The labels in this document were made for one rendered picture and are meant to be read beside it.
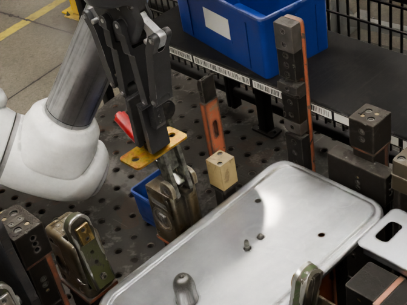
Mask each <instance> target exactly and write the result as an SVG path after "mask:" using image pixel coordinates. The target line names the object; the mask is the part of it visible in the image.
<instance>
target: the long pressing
mask: <svg viewBox="0 0 407 305"><path fill-rule="evenodd" d="M257 199H260V200H261V202H259V203H256V202H255V200H257ZM383 216H384V213H383V209H382V207H381V206H380V204H379V203H377V202H376V201H375V200H373V199H371V198H369V197H367V196H365V195H363V194H360V193H358V192H356V191H354V190H352V189H350V188H347V187H346V186H343V185H341V184H339V183H337V182H335V181H333V180H331V179H329V178H327V177H324V176H322V175H320V174H318V173H316V172H314V171H312V170H310V169H308V168H306V167H304V166H301V165H298V164H296V163H293V162H290V161H286V160H282V161H278V162H275V163H273V164H271V165H270V166H268V167H267V168H265V169H264V170H263V171H262V172H260V173H259V174H258V175H256V176H255V177H254V178H253V179H251V180H250V181H249V182H248V183H246V184H245V185H243V186H242V187H241V188H240V189H238V190H237V191H236V192H235V193H234V194H232V195H231V196H229V197H228V198H227V199H226V200H224V201H223V202H222V203H221V204H219V205H218V206H216V207H215V208H214V209H213V210H212V211H210V212H209V213H208V214H207V215H205V216H204V217H202V218H201V219H200V220H199V221H197V222H196V223H195V224H194V225H192V226H191V227H190V228H188V229H187V230H186V231H185V232H183V233H182V234H180V236H178V237H177V238H175V239H174V240H173V241H172V242H171V243H169V244H168V245H166V246H165V247H164V248H163V249H161V250H160V251H159V252H158V253H156V254H155V255H154V256H152V257H151V258H150V259H149V260H147V261H146V262H145V263H144V264H142V265H141V266H139V267H138V268H137V269H136V270H135V271H133V272H132V273H131V274H130V275H128V276H127V277H125V278H124V279H123V280H122V281H120V282H119V283H118V284H117V285H115V286H114V287H112V288H111V289H110V290H109V291H108V292H107V293H106V294H105V295H104V296H103V297H102V299H101V300H100V302H99V305H177V303H176V297H175V294H174V290H173V280H174V278H175V276H176V275H177V274H179V273H181V272H185V273H188V274H189V275H190V276H191V277H192V278H193V280H194V282H195V285H196V290H197V294H198V296H199V299H198V301H197V303H196V304H195V305H289V301H290V293H291V279H292V277H293V274H294V273H295V272H296V271H297V270H298V268H299V267H301V265H302V264H304V262H306V261H311V262H312V263H314V264H315V265H316V266H317V267H319V268H320V269H321V270H323V278H325V277H326V276H327V275H328V274H329V273H330V272H331V271H332V270H333V269H334V268H335V267H336V266H337V265H338V264H339V263H340V262H341V261H343V260H344V259H345V258H346V257H347V256H348V255H349V254H350V253H351V252H352V251H353V250H354V249H355V248H356V247H357V246H358V245H359V244H358V240H359V239H360V238H361V237H362V236H363V235H364V234H365V233H366V232H368V231H369V230H370V229H371V228H372V227H373V226H374V225H375V224H376V223H377V222H378V221H379V220H380V219H381V218H382V217H383ZM259 233H261V234H263V235H264V236H265V238H264V239H263V240H258V239H257V236H258V234H259ZM319 233H324V234H325V235H324V236H323V237H319V236H318V234H319ZM244 240H248V241H249V244H250V247H251V250H250V251H245V250H244V247H245V246H244ZM323 278H322V279H323Z"/></svg>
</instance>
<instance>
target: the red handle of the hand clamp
mask: <svg viewBox="0 0 407 305"><path fill-rule="evenodd" d="M114 121H115V122H116V123H117V124H118V125H119V126H120V127H121V128H122V129H123V131H124V132H125V133H126V134H127V135H128V137H129V138H130V139H131V140H132V141H133V142H134V143H135V141H134V137H133V132H132V129H131V123H130V119H129V116H128V114H127V113H126V112H125V111H123V112H120V111H119V112H117V113H116V114H115V119H114ZM153 163H154V164H155V165H156V166H157V167H158V168H159V169H160V167H159V164H158V162H157V159H156V160H155V161H153ZM172 172H173V175H174V178H175V181H176V184H177V187H178V188H180V187H181V186H182V185H183V184H184V182H185V179H184V177H183V176H180V174H179V173H178V172H177V171H176V170H175V169H174V170H172Z"/></svg>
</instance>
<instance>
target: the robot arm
mask: <svg viewBox="0 0 407 305"><path fill-rule="evenodd" d="M84 1H85V2H86V6H85V8H84V11H83V12H82V16H81V18H80V20H79V23H78V26H77V28H76V30H75V33H74V35H73V38H72V40H71V42H70V45H69V47H68V50H67V52H66V55H65V57H64V60H63V62H62V65H61V67H60V69H59V72H58V75H57V76H56V79H55V82H54V84H53V86H52V89H51V91H50V94H49V96H48V98H45V99H42V100H39V101H37V102H36V103H34V104H33V105H32V107H31V108H30V110H29V111H28V112H27V113H26V115H23V114H19V113H16V112H14V111H13V110H11V109H9V108H7V107H6V104H7V100H8V99H7V96H6V94H5V93H4V91H3V89H2V88H0V184H2V185H4V186H6V187H8V188H11V189H14V190H17V191H20V192H24V193H26V194H30V195H34V196H37V197H41V198H46V199H49V200H56V201H62V202H74V201H81V200H86V199H88V198H90V197H92V196H94V195H96V194H97V193H98V192H99V190H100V189H101V187H102V185H103V184H104V182H105V179H106V176H107V174H108V170H109V166H110V160H109V155H108V151H107V149H106V147H105V145H104V143H103V142H102V141H100V140H99V135H100V129H99V125H98V123H97V121H96V119H95V117H94V116H95V114H96V112H97V110H98V108H99V105H100V103H101V101H102V98H103V96H104V94H105V92H106V90H107V88H108V86H109V84H110V86H111V87H112V88H116V87H118V88H119V91H120V94H121V95H122V96H123V97H124V98H125V103H126V106H127V111H128V116H129V119H130V123H131V129H132V132H133V137H134V141H135V145H136V146H137V147H139V148H141V147H142V146H144V141H146V144H147V148H148V152H149V153H150V154H155V153H156V152H158V151H159V150H160V149H162V148H163V147H165V146H167V145H168V144H169V143H170V138H169V135H168V130H167V125H166V121H165V116H164V111H163V108H162V104H163V103H164V102H166V101H167V100H169V99H171V98H172V97H173V90H172V84H171V83H172V81H171V65H170V49H169V44H170V40H171V36H172V32H171V30H170V28H169V27H164V28H162V29H160V28H159V27H158V26H157V25H156V24H155V23H154V22H153V15H152V12H151V10H150V8H149V6H148V0H84ZM115 74H116V76H115Z"/></svg>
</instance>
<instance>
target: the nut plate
mask: <svg viewBox="0 0 407 305"><path fill-rule="evenodd" d="M167 130H168V135H172V134H174V135H175V136H174V137H169V138H170V143H169V144H168V145H167V146H165V147H163V148H162V149H160V150H159V151H158V152H156V153H155V154H150V153H149V152H148V148H147V144H146V141H144V146H142V147H141V148H139V147H135V148H133V149H132V150H131V151H129V152H127V153H126V154H124V155H123V156H121V157H120V160H121V162H122V163H124V164H126V165H128V166H129V167H131V168H133V169H135V170H141V169H142V168H144V167H146V166H147V165H149V164H150V163H151V162H153V161H155V160H156V159H158V158H159V157H160V156H162V155H163V154H165V153H166V152H168V151H169V150H171V149H172V148H174V147H175V146H177V145H178V144H180V143H181V142H183V141H184V140H185V139H187V135H186V134H185V133H183V132H181V131H179V130H177V129H175V128H173V127H170V126H168V127H167ZM133 159H139V160H138V161H136V162H133V161H132V160H133Z"/></svg>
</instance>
